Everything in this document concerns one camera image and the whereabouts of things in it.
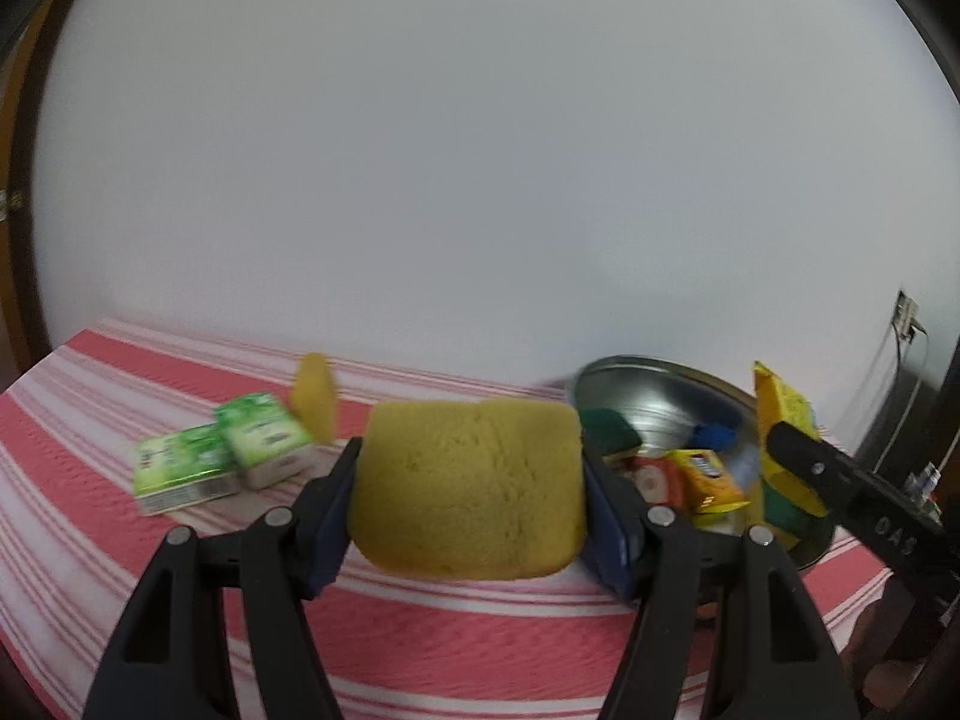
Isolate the round metal cookie tin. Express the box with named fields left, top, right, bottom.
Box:
left=570, top=355, right=837, bottom=620

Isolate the blue cloth ball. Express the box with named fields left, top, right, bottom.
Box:
left=694, top=424, right=740, bottom=455

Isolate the white wall socket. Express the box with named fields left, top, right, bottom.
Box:
left=892, top=291, right=921, bottom=344

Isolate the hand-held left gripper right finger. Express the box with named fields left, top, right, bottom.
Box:
left=581, top=446, right=860, bottom=720

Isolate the dark furniture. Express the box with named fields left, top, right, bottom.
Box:
left=851, top=330, right=960, bottom=481

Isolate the brown snack packet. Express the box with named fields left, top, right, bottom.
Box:
left=628, top=456, right=676, bottom=503

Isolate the green tissue pack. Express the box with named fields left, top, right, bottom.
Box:
left=216, top=391, right=316, bottom=494
left=133, top=424, right=242, bottom=517

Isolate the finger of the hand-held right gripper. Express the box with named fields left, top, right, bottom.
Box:
left=769, top=422, right=878, bottom=533

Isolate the red striped tablecloth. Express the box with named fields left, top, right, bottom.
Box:
left=0, top=319, right=912, bottom=720

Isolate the brown wooden door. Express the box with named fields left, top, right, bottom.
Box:
left=0, top=0, right=61, bottom=361

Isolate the yellow chips packet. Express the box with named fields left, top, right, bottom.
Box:
left=664, top=448, right=751, bottom=533

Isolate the white cable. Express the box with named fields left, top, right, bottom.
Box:
left=838, top=326, right=931, bottom=440

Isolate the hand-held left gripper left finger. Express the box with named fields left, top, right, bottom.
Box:
left=81, top=437, right=363, bottom=720

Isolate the yellow snack packet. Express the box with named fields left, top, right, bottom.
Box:
left=752, top=361, right=822, bottom=481

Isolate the person's right forearm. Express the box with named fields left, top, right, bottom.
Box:
left=851, top=604, right=899, bottom=665

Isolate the green and yellow scouring sponge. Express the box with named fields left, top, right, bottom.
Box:
left=581, top=409, right=644, bottom=466
left=761, top=465, right=830, bottom=537

